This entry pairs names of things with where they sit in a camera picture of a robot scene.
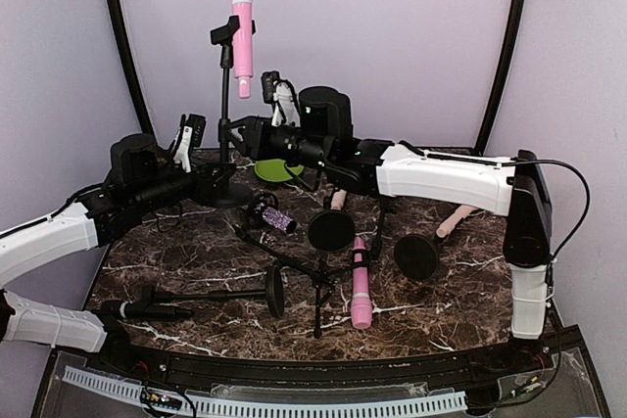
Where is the black round-base mic stand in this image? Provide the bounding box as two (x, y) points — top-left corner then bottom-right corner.
(210, 15), (254, 209)

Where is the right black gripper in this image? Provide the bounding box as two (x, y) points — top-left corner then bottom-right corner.
(221, 116), (332, 172)

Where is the beige microphone right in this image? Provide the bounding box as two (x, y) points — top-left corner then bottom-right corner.
(435, 205), (476, 239)

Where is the pink microphone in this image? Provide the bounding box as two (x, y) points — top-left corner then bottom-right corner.
(351, 237), (372, 330)
(230, 0), (254, 99)

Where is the black microphone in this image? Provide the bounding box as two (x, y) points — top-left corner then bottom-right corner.
(100, 301), (194, 321)

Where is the black frame post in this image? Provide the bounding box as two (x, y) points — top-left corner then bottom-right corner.
(106, 0), (155, 135)
(473, 0), (525, 155)

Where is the green plate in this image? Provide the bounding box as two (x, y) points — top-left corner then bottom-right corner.
(254, 159), (305, 183)

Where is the white cable duct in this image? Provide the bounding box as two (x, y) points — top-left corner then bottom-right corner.
(62, 366), (467, 417)

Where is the black empty mic stand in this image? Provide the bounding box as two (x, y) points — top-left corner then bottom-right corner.
(369, 197), (397, 261)

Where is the black stand holding beige mic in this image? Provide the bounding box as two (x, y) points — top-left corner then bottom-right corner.
(308, 196), (356, 253)

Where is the pink microphone front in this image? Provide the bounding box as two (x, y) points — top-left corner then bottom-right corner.
(351, 237), (372, 330)

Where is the right black frame post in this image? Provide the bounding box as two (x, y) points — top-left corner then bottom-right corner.
(473, 0), (525, 155)

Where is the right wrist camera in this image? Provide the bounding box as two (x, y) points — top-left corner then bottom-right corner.
(261, 70), (300, 127)

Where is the black tripod mic stand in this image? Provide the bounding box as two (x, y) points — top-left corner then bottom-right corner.
(231, 224), (336, 339)

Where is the purple glitter microphone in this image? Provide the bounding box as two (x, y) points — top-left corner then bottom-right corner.
(246, 193), (298, 234)

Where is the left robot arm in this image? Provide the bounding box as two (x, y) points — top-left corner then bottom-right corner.
(1, 133), (236, 375)

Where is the black stand front left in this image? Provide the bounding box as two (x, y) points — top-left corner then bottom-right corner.
(142, 265), (285, 318)

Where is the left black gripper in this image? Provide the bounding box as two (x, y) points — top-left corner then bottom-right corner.
(131, 155), (237, 215)

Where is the left black frame post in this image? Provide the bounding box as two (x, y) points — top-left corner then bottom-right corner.
(106, 0), (155, 135)

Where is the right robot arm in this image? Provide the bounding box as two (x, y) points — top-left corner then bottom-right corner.
(220, 86), (552, 373)

